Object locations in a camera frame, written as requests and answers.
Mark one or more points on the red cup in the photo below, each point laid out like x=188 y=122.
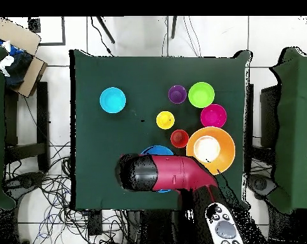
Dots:
x=179 y=138

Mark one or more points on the small light blue bowl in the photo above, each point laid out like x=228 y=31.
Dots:
x=112 y=100

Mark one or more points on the large orange bowl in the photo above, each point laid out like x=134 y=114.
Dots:
x=224 y=142

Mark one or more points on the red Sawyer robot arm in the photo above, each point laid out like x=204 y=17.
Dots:
x=178 y=172

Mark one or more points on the yellow cup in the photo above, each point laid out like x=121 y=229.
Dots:
x=165 y=120

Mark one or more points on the purple cup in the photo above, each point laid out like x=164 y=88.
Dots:
x=177 y=94

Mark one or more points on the small green bowl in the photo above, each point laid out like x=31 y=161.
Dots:
x=201 y=94

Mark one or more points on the small pink bowl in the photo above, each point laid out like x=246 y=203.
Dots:
x=213 y=115

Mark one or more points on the dark green tablecloth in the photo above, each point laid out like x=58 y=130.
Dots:
x=193 y=68

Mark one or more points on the black power adapter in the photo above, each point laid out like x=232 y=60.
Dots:
x=95 y=223

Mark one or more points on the black tripod leg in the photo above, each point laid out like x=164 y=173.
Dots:
x=174 y=25
x=106 y=30

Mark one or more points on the black stool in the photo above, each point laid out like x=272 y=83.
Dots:
x=42 y=114

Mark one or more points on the bundle of clothes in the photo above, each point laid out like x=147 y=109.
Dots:
x=18 y=68

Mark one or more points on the cardboard box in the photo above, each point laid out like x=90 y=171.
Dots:
x=18 y=35

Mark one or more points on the dark grey pedestal foot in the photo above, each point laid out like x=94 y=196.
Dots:
x=261 y=184
x=28 y=179

